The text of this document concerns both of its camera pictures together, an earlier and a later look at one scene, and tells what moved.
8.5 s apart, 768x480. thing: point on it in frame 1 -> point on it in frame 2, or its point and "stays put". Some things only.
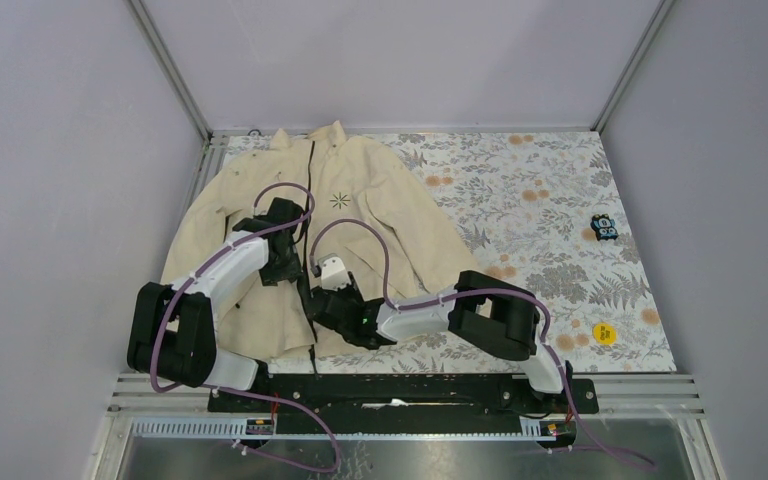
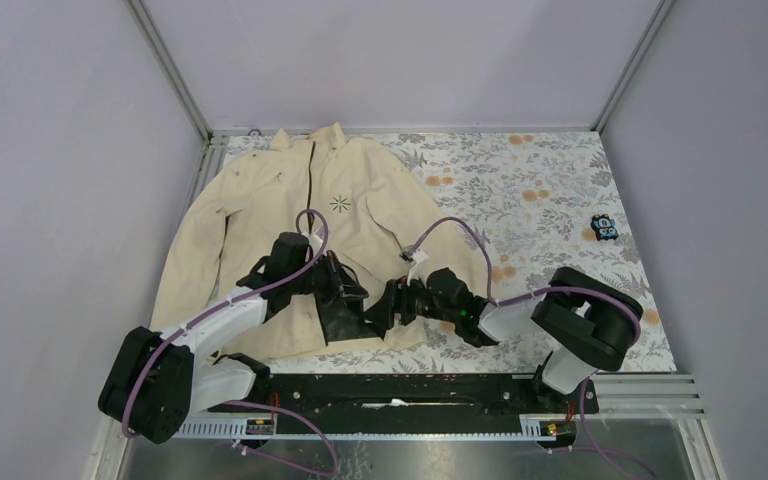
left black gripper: (291, 270) -> (341, 287)
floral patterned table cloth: (542, 208) stays put
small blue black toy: (604, 227) stays put
